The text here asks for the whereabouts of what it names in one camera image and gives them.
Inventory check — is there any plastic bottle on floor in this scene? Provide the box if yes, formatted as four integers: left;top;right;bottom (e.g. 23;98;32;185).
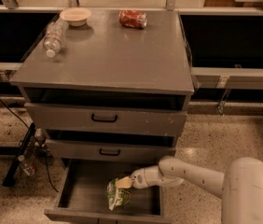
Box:
18;155;35;176

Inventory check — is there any red crushed soda can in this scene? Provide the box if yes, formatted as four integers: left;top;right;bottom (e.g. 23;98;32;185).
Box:
118;10;147;29

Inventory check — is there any clear plastic water bottle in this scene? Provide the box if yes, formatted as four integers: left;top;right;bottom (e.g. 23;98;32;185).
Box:
43;20;66;58

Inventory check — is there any black floor cable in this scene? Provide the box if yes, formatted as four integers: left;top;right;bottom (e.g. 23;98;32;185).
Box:
0;91;60;193

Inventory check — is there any black leaning bar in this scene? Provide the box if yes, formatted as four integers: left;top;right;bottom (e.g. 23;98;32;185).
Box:
3;123;35;187

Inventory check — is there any green jalapeno chip bag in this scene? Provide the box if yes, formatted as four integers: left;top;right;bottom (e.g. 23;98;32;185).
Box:
106;178;131;211

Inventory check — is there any grey top drawer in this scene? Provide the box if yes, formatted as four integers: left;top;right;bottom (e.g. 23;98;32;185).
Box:
25;103;187;136

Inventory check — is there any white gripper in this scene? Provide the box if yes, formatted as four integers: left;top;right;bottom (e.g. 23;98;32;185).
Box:
115;168;148;189

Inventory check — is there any grey drawer cabinet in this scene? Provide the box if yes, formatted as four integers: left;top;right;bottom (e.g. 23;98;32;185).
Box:
9;8;195;185

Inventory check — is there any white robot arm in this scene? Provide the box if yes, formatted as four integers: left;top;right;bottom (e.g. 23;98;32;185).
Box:
116;156;263;224

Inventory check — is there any grey middle drawer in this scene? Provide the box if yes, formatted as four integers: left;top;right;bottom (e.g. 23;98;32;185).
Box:
46;139;175;164

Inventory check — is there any grey open bottom drawer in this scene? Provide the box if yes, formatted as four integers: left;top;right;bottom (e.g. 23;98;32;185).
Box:
44;160;172;224

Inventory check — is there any beige paper bowl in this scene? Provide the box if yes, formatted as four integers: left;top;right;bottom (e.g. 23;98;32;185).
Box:
60;7;91;27

